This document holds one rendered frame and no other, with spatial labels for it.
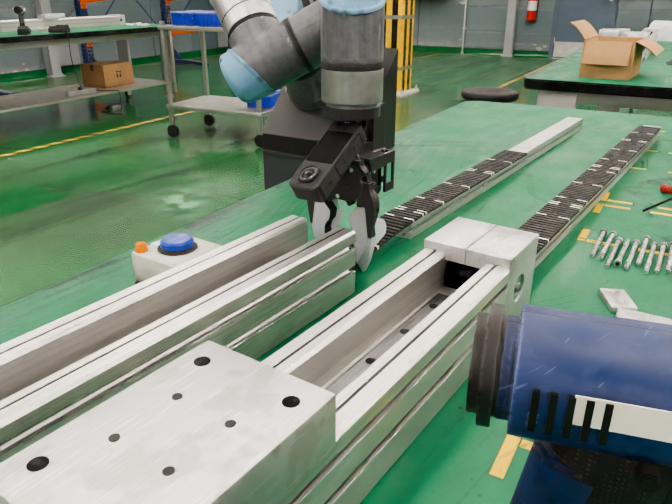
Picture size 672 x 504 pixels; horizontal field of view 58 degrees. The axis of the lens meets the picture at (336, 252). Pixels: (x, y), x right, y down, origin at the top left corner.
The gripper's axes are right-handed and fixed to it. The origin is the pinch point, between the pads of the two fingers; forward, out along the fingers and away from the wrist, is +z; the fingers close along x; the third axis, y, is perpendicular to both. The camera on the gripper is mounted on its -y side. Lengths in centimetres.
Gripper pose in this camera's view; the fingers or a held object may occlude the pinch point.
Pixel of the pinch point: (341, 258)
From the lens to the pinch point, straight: 81.6
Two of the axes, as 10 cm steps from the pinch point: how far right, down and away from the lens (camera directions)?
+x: -8.2, -2.3, 5.3
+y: 5.7, -3.3, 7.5
